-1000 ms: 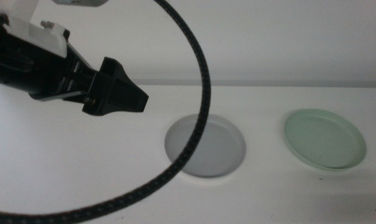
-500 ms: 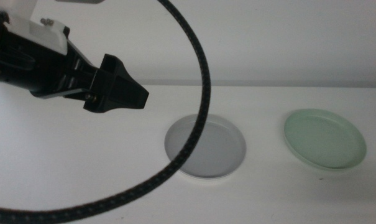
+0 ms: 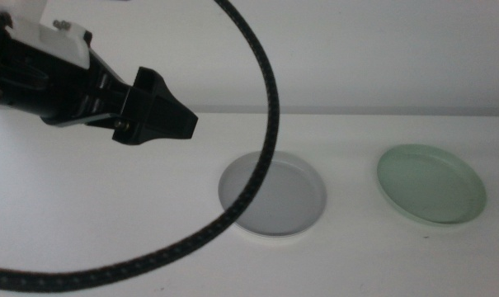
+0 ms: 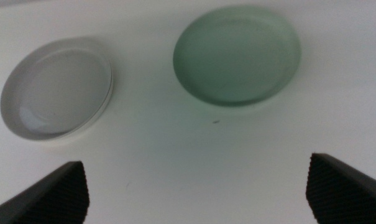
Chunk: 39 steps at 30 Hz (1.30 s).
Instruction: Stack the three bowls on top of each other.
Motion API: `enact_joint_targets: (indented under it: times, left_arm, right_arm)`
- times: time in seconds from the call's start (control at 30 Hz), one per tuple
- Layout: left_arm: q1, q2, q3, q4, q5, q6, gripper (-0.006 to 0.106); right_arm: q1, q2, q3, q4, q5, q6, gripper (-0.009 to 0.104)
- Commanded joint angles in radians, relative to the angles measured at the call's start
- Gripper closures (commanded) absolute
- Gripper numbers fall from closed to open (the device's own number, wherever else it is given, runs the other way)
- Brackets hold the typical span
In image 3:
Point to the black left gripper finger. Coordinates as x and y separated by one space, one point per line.
146 138
162 107

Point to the grey shallow bowl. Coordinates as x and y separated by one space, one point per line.
290 194

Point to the white shallow bowl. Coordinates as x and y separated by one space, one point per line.
274 235

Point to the green shallow bowl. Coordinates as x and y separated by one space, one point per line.
430 185

